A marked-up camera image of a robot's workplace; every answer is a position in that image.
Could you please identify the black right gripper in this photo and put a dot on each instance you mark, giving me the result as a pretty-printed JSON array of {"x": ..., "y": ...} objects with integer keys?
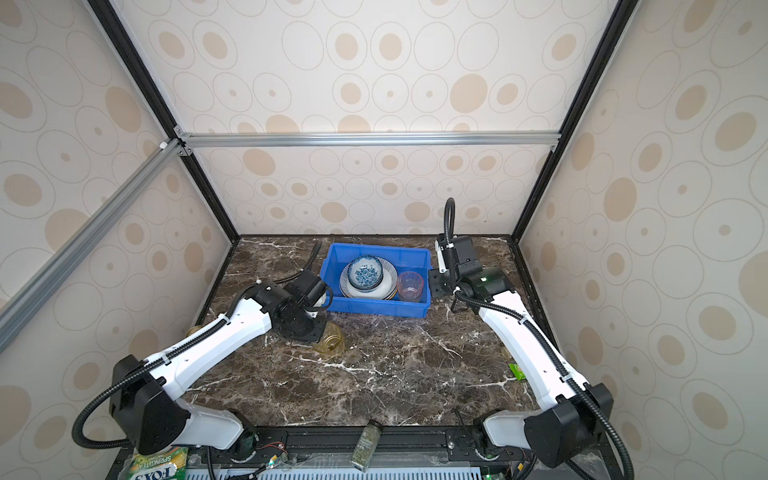
[{"x": 434, "y": 283}]

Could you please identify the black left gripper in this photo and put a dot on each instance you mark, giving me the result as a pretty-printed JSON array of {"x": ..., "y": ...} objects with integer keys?
[{"x": 314, "y": 337}]

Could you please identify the yellow glass cup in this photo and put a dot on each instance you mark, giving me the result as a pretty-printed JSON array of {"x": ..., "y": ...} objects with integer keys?
[{"x": 332, "y": 342}]

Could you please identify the pink plastic cup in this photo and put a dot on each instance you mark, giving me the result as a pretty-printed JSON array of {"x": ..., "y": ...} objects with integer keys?
[{"x": 410, "y": 286}]

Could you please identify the black striped white plate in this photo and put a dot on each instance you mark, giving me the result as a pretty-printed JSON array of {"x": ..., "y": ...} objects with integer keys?
[{"x": 385, "y": 291}]

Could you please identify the blue dotted ceramic bowl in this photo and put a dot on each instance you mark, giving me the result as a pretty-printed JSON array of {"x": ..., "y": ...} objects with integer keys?
[{"x": 365, "y": 273}]

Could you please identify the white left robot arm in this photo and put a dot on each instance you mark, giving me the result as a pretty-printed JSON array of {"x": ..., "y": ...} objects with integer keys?
[{"x": 149, "y": 406}]

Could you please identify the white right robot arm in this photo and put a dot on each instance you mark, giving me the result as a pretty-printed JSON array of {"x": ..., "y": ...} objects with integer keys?
[{"x": 572, "y": 413}]

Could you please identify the blue plastic bin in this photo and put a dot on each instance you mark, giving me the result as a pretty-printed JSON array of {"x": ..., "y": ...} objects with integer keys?
[{"x": 403, "y": 259}]

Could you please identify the small green packet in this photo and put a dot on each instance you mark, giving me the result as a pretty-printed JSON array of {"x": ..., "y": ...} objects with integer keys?
[{"x": 517, "y": 371}]

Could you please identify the spice jar with herbs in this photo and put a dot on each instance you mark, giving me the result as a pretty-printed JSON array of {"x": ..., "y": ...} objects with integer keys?
[{"x": 366, "y": 446}]

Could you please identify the silver aluminium crossbar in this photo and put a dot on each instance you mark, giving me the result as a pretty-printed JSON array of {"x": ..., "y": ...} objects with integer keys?
[{"x": 375, "y": 139}]

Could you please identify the yellow green snack bag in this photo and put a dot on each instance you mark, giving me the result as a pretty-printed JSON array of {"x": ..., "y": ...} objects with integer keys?
[{"x": 157, "y": 465}]

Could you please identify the silver aluminium side rail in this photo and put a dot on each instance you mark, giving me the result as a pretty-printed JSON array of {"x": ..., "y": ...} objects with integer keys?
[{"x": 41, "y": 286}]

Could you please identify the black right corner post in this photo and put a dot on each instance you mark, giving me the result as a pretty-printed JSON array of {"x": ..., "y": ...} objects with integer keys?
[{"x": 618, "y": 21}]

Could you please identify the black corner frame post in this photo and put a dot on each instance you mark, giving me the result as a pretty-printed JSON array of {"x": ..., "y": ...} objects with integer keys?
[{"x": 107, "y": 17}]

